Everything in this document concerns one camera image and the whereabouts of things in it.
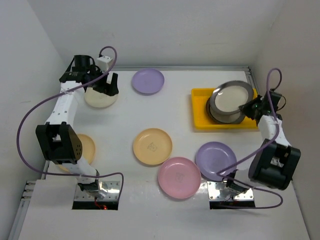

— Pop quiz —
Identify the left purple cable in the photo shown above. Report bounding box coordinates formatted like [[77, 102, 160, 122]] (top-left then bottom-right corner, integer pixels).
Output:
[[16, 46, 125, 201]]

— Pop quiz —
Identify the aluminium table frame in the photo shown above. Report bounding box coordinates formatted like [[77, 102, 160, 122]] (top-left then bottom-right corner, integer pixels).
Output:
[[7, 65, 293, 240]]

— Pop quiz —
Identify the yellow plate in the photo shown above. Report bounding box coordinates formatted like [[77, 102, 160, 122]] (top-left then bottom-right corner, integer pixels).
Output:
[[132, 128, 173, 166], [56, 133, 97, 173]]

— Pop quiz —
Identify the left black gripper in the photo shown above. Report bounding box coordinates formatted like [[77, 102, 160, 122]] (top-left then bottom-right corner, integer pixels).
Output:
[[87, 64, 118, 96]]

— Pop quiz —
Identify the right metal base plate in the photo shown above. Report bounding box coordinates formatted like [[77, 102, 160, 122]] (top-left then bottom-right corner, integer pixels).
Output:
[[207, 181, 254, 202]]

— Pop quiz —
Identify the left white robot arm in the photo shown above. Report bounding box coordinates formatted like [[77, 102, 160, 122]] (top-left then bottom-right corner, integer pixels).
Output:
[[35, 55, 119, 198]]

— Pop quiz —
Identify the purple plate front right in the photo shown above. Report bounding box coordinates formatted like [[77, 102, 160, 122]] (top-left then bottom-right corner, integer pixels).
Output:
[[195, 141, 237, 182]]

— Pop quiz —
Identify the purple plate at back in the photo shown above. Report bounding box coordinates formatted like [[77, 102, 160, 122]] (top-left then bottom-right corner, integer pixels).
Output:
[[131, 68, 165, 95]]

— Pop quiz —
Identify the yellow plastic bin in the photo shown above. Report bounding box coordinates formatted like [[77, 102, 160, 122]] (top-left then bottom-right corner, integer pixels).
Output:
[[191, 88, 258, 132]]

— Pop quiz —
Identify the yellow plate left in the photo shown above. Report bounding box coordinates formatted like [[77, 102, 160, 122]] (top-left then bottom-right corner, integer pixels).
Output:
[[56, 133, 97, 173]]

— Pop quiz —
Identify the yellow plate centre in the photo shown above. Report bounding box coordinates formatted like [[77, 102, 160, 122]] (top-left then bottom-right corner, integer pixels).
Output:
[[132, 128, 173, 166]]

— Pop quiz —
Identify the metal base plate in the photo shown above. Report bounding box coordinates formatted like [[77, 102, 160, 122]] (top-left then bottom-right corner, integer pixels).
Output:
[[207, 181, 254, 202], [74, 180, 120, 202]]

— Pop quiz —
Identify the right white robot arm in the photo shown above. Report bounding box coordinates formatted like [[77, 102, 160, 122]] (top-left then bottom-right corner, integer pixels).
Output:
[[239, 89, 301, 190]]

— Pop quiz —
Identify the dark-rimmed plate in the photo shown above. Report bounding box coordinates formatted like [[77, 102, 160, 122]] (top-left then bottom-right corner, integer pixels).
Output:
[[205, 99, 246, 125], [209, 80, 254, 115]]

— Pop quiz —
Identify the pink plate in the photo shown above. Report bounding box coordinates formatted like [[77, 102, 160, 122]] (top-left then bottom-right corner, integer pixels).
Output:
[[157, 157, 202, 200]]

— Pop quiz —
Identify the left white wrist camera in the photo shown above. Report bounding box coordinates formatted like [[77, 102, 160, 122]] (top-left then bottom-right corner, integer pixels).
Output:
[[95, 55, 114, 73]]

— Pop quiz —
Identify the cream plate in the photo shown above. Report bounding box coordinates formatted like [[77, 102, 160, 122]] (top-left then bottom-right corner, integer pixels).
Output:
[[84, 86, 119, 108]]

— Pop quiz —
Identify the purple plate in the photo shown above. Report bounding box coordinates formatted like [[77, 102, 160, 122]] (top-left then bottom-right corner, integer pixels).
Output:
[[131, 68, 165, 95], [195, 141, 237, 182]]

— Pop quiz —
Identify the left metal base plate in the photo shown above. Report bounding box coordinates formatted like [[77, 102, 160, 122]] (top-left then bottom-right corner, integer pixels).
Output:
[[74, 180, 120, 202]]

